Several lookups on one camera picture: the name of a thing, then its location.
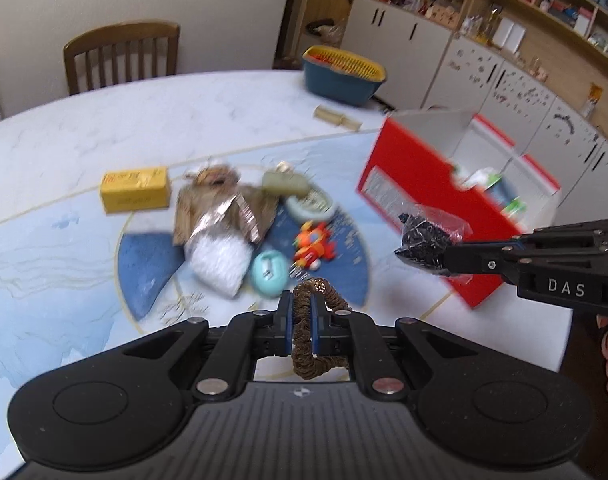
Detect blue patterned table mat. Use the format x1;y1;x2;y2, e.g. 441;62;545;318
0;129;466;376

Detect small translucent bottle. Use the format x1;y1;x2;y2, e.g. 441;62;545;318
314;105;362;132

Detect white wall cabinets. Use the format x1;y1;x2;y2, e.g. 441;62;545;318
341;0;608;223

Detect yellow carton box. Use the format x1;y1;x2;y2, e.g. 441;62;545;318
100;167;172;214

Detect red white cardboard box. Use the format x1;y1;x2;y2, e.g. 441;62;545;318
356;107;562;310

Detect brown braided rope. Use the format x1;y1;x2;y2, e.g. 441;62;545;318
289;276;352;380

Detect white beads bag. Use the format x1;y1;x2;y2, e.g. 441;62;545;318
184;220;254;298

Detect far wooden chair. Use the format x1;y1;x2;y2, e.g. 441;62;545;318
63;20;180;96

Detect brown foil snack bag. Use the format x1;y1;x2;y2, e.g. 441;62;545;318
173;164;278;246

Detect blue yellow strainer basket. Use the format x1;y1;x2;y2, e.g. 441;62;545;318
302;44;386;107

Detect red orange toy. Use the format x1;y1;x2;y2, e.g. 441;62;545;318
292;221;336;271

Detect teal egg shaped case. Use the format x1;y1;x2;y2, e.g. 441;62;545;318
250;250;290;298

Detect black beads plastic bag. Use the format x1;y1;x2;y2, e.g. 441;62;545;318
394;206;472;284

